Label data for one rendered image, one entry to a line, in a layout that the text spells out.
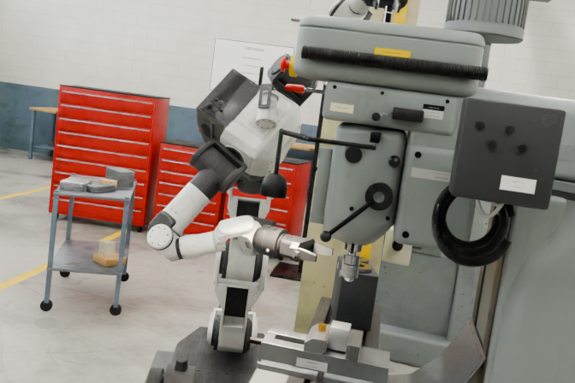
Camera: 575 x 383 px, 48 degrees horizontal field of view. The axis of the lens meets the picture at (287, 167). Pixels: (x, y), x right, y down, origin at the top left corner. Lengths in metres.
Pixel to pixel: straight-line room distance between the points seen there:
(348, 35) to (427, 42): 0.19
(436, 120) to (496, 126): 0.27
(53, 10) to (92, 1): 0.77
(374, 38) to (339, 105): 0.19
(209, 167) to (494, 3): 0.95
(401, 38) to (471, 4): 0.19
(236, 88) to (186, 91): 9.21
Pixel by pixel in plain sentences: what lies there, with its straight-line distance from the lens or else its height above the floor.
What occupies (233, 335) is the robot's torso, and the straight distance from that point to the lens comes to 2.64.
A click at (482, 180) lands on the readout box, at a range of 1.39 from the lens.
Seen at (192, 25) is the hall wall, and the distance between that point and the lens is 11.40.
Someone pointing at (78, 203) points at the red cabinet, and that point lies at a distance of 7.19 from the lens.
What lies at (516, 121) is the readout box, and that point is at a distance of 1.40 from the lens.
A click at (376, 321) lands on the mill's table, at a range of 2.31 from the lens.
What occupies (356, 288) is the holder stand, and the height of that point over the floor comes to 1.08.
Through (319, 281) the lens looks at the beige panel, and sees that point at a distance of 3.62.
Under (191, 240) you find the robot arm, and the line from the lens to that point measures 1.95.
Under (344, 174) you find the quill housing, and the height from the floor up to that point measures 1.49.
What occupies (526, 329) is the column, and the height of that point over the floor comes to 1.20.
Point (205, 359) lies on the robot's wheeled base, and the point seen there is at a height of 0.57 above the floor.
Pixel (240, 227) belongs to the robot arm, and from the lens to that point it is 1.90.
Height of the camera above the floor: 1.68
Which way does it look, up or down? 7 degrees down
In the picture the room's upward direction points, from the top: 8 degrees clockwise
